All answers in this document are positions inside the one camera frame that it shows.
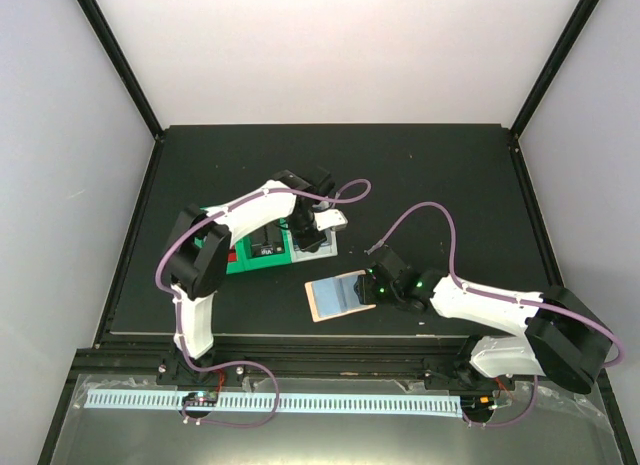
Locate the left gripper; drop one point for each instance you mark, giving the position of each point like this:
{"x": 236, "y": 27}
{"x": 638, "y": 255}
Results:
{"x": 309, "y": 243}

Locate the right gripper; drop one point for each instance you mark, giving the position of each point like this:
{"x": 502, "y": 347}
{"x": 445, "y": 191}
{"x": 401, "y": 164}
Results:
{"x": 365, "y": 293}

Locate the tan leather card holder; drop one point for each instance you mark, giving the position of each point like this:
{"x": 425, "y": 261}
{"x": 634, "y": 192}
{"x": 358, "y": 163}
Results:
{"x": 335, "y": 297}

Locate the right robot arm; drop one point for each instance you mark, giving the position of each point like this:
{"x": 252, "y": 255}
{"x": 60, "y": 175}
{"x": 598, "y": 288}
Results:
{"x": 550, "y": 334}

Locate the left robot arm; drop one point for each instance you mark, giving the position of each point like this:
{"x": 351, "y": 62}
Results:
{"x": 288, "y": 219}

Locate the black card stack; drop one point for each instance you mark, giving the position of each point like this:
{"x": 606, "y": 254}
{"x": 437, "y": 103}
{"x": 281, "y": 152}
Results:
{"x": 266, "y": 241}

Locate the white bin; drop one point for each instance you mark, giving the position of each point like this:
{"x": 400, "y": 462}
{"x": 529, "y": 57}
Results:
{"x": 326, "y": 249}

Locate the green bin left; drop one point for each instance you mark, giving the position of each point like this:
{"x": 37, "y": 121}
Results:
{"x": 224, "y": 235}

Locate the green bin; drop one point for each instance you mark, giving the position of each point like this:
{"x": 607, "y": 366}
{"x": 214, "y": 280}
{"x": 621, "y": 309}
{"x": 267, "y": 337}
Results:
{"x": 224, "y": 235}
{"x": 240, "y": 260}

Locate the green bin middle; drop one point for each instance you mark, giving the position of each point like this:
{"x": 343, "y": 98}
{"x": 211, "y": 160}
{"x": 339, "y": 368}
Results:
{"x": 240, "y": 260}

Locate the right circuit board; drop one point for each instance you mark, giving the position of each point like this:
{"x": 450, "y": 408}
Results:
{"x": 484, "y": 402}

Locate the circuit board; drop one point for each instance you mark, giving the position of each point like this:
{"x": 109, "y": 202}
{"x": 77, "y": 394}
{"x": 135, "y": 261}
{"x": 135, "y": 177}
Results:
{"x": 200, "y": 399}
{"x": 484, "y": 402}

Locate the left circuit board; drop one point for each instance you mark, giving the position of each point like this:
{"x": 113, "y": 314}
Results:
{"x": 200, "y": 399}

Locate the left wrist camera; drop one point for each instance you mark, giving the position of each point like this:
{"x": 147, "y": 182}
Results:
{"x": 330, "y": 219}

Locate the white slotted cable duct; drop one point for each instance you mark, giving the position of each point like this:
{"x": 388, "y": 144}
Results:
{"x": 305, "y": 403}

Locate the black frame post left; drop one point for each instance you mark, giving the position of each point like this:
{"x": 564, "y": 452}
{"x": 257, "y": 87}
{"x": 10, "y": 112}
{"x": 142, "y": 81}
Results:
{"x": 117, "y": 57}

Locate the black frame post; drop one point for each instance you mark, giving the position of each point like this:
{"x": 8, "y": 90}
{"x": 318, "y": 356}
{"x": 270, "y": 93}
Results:
{"x": 117, "y": 57}
{"x": 571, "y": 32}

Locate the black frame post right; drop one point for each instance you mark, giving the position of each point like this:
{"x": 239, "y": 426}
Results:
{"x": 571, "y": 32}

